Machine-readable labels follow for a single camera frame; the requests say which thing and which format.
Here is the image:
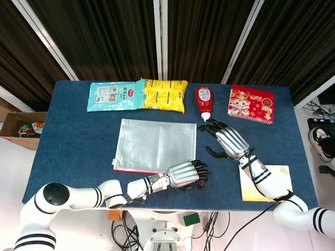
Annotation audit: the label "silver mesh zipper pouch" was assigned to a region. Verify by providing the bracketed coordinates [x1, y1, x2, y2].
[112, 118, 197, 175]

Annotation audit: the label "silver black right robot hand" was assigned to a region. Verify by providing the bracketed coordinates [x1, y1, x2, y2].
[197, 119, 251, 161]

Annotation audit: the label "black pleated curtain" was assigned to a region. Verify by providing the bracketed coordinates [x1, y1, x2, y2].
[0, 0, 77, 112]
[27, 0, 161, 81]
[230, 0, 335, 107]
[166, 0, 256, 84]

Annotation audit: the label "red ketchup squeeze bottle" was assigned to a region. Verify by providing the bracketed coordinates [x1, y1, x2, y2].
[195, 86, 215, 122]

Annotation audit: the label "orange block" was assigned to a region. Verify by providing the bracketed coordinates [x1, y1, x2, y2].
[107, 208, 123, 221]

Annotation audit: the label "white frame post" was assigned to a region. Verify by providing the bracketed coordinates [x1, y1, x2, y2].
[153, 0, 169, 81]
[221, 0, 265, 85]
[17, 0, 80, 81]

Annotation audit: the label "black power strip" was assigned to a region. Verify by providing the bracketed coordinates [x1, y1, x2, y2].
[307, 117, 335, 131]

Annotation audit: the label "black cable bundle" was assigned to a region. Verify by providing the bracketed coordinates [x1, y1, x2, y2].
[192, 211, 231, 239]
[110, 211, 144, 251]

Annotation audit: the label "black white sneaker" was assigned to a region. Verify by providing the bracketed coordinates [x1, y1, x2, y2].
[308, 127, 335, 163]

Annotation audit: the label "green block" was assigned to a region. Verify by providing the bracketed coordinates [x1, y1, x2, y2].
[183, 212, 201, 227]

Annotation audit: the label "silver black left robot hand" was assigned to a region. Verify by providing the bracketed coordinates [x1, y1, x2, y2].
[166, 159, 209, 190]

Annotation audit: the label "black chair base leg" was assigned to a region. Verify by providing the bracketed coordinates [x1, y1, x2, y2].
[318, 164, 335, 176]

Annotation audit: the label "teal wet wipes pack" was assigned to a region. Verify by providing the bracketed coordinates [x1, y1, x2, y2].
[86, 79, 146, 113]

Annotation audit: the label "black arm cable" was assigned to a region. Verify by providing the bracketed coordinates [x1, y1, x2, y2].
[230, 149, 294, 233]

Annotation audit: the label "blue felt table mat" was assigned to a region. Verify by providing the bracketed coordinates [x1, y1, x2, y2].
[22, 79, 319, 210]

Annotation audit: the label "colourful snack packets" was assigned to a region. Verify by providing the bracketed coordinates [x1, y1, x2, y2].
[17, 121, 44, 139]

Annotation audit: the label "red cartoon gift pouch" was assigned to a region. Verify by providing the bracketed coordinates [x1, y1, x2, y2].
[227, 84, 276, 126]

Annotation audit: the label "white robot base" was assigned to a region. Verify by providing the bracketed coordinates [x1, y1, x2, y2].
[142, 210, 194, 251]

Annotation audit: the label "brown cardboard box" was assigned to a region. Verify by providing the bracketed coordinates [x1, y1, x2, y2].
[0, 111, 48, 151]

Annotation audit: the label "yellow snack packet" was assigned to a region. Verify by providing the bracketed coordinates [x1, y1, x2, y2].
[139, 77, 189, 114]

